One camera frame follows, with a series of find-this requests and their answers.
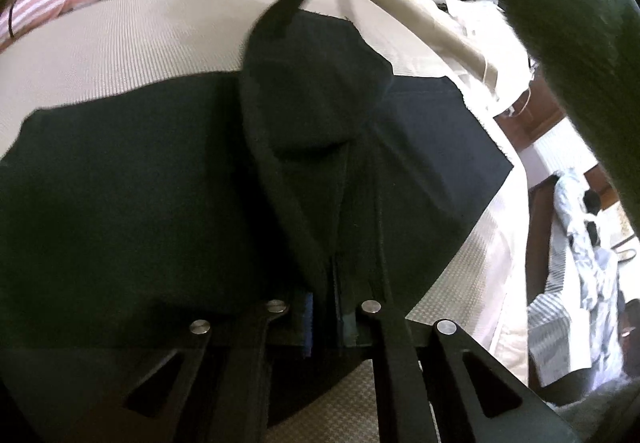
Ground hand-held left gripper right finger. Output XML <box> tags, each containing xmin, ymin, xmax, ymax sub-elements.
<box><xmin>334</xmin><ymin>292</ymin><xmax>581</xmax><ymax>443</ymax></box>

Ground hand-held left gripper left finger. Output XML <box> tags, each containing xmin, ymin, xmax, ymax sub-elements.
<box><xmin>67</xmin><ymin>292</ymin><xmax>316</xmax><ymax>443</ymax></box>

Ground black pants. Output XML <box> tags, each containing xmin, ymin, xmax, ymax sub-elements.
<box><xmin>0</xmin><ymin>0</ymin><xmax>516</xmax><ymax>431</ymax></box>

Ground person's right forearm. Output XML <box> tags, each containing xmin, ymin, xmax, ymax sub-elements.
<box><xmin>500</xmin><ymin>0</ymin><xmax>640</xmax><ymax>236</ymax></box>

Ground white cloth pile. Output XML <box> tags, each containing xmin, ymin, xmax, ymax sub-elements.
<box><xmin>432</xmin><ymin>0</ymin><xmax>538</xmax><ymax>120</ymax></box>

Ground grey striped cloth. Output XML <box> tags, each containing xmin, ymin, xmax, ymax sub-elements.
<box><xmin>527</xmin><ymin>293</ymin><xmax>598</xmax><ymax>386</ymax></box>

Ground white patterned cloth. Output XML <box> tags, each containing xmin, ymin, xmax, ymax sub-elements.
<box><xmin>547</xmin><ymin>168</ymin><xmax>628</xmax><ymax>386</ymax></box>

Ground beige bed mattress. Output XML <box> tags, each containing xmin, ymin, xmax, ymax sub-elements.
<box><xmin>0</xmin><ymin>0</ymin><xmax>532</xmax><ymax>443</ymax></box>

